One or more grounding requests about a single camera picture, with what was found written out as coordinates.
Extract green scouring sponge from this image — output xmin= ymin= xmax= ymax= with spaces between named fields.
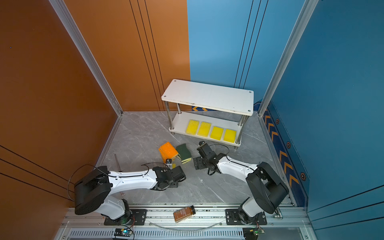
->
xmin=181 ymin=158 xmax=192 ymax=164
xmin=176 ymin=144 xmax=192 ymax=161

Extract yellow foam sponge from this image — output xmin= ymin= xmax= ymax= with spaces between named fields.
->
xmin=210 ymin=126 xmax=224 ymax=141
xmin=223 ymin=129 xmax=237 ymax=143

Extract large yellow coarse sponge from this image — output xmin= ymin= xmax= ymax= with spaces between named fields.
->
xmin=197 ymin=122 xmax=212 ymax=138

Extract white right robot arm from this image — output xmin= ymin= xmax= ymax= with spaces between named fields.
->
xmin=193 ymin=141 xmax=290 ymax=225

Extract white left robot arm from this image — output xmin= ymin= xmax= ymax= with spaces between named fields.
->
xmin=74 ymin=166 xmax=186 ymax=225

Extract white two-tier metal shelf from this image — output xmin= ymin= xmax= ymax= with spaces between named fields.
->
xmin=162 ymin=79 xmax=254 ymax=148

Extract top orange scrub sponge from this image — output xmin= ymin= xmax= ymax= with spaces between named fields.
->
xmin=159 ymin=142 xmax=179 ymax=163

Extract brown spice jar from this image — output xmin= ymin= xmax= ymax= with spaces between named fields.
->
xmin=173 ymin=206 xmax=196 ymax=223

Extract left green circuit board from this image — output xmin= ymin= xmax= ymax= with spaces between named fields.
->
xmin=114 ymin=228 xmax=135 ymax=240

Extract green circuit board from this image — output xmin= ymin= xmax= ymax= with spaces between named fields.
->
xmin=114 ymin=228 xmax=135 ymax=240
xmin=243 ymin=228 xmax=265 ymax=240

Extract right green circuit board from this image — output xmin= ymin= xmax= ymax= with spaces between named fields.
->
xmin=243 ymin=228 xmax=265 ymax=240

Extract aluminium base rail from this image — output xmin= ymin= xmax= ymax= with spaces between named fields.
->
xmin=55 ymin=204 xmax=317 ymax=240

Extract red handled ratchet wrench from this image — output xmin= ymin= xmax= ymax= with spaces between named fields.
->
xmin=275 ymin=207 xmax=284 ymax=219

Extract aluminium corner post left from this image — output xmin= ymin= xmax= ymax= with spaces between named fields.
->
xmin=49 ymin=0 xmax=124 ymax=117

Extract aluminium corner post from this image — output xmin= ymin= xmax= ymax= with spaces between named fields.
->
xmin=49 ymin=0 xmax=124 ymax=117
xmin=258 ymin=0 xmax=319 ymax=117

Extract aluminium corner post right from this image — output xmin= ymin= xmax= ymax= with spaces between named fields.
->
xmin=258 ymin=0 xmax=319 ymax=117

